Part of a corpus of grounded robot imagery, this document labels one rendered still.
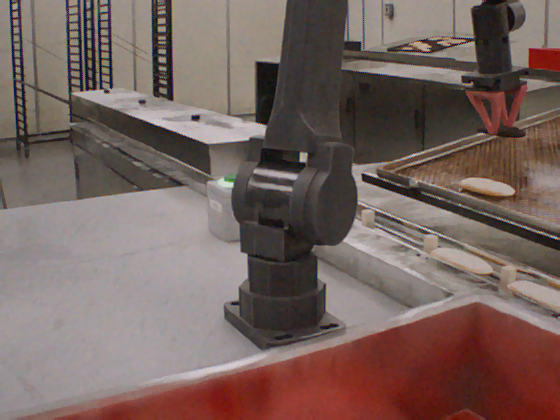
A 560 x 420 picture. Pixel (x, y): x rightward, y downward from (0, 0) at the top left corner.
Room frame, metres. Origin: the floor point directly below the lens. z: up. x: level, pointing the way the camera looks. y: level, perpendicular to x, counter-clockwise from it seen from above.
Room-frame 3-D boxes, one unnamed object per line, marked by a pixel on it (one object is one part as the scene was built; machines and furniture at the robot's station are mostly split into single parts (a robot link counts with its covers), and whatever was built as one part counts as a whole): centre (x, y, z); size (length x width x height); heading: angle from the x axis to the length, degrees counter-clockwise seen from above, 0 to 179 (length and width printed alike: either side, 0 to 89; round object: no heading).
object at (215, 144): (1.85, 0.34, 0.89); 1.25 x 0.18 x 0.09; 28
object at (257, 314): (0.70, 0.01, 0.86); 0.12 x 0.09 x 0.08; 28
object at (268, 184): (0.72, 0.00, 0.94); 0.09 x 0.05 x 0.10; 143
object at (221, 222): (1.05, 0.07, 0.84); 0.08 x 0.08 x 0.11; 28
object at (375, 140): (5.04, -0.97, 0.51); 3.00 x 1.26 x 1.03; 28
